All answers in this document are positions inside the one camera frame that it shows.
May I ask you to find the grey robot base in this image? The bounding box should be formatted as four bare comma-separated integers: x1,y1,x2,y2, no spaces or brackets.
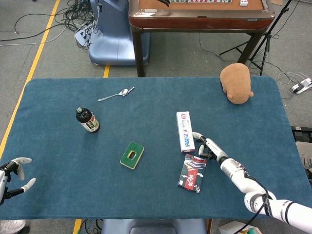
101,218,208,234

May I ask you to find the green yellow sponge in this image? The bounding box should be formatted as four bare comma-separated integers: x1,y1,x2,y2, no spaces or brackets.
119,141,145,170

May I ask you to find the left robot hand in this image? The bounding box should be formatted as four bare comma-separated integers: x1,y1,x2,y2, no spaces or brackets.
0,157,37,205

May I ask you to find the dark tea bottle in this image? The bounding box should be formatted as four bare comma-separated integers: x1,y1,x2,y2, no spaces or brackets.
75,106,100,134

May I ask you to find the khaki trouser leg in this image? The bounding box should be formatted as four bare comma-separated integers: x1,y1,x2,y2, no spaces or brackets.
296,141,312,171

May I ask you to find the white power strip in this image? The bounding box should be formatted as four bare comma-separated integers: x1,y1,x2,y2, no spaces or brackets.
74,23,95,44
290,78,312,95

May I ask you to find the black tripod stand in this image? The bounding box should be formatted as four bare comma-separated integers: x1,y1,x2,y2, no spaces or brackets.
219,0,293,76

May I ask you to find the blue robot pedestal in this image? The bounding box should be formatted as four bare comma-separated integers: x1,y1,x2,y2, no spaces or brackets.
88,0,151,66

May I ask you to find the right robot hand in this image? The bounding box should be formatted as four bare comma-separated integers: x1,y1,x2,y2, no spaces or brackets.
192,132,230,164

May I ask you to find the white toothpaste box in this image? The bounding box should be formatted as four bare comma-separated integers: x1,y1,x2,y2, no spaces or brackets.
175,111,196,154

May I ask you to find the standing mahjong tile row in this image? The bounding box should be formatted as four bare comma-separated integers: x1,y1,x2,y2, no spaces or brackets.
170,0,233,4

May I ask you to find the black red flat box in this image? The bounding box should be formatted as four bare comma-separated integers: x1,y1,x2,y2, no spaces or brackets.
177,153,208,195

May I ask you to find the wooden mahjong table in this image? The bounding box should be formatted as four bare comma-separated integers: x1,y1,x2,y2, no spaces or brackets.
128,0,275,78

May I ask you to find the black cable bundle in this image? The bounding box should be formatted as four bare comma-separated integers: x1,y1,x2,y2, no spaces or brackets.
0,0,98,51

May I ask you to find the brown plush toy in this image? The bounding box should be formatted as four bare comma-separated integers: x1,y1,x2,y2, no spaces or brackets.
219,62,254,105

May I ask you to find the grey shoe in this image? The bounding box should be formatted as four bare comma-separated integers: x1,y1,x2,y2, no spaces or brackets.
0,219,26,234

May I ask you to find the metal spoon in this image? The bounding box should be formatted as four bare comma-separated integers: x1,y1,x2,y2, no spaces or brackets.
97,88,129,102

